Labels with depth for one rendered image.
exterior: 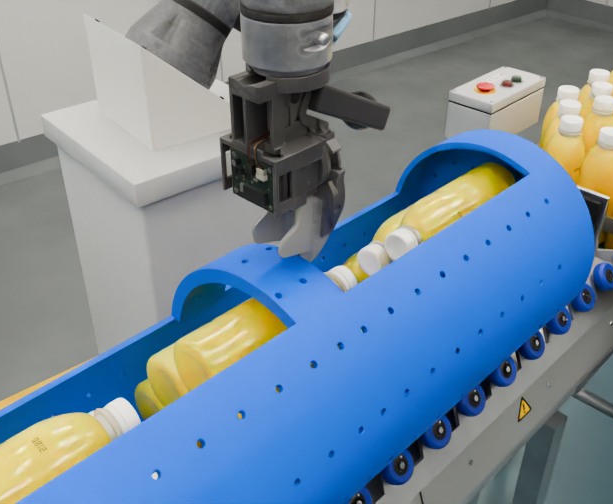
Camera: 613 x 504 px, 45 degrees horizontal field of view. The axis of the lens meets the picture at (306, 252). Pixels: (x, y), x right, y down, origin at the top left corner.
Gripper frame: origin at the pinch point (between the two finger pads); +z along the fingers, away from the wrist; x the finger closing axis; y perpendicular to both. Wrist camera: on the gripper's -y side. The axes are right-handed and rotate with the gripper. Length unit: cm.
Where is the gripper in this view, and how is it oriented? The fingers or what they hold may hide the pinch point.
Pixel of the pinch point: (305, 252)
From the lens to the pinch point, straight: 74.6
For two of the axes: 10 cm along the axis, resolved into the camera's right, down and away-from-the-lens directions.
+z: 0.0, 8.3, 5.6
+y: -7.0, 4.0, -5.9
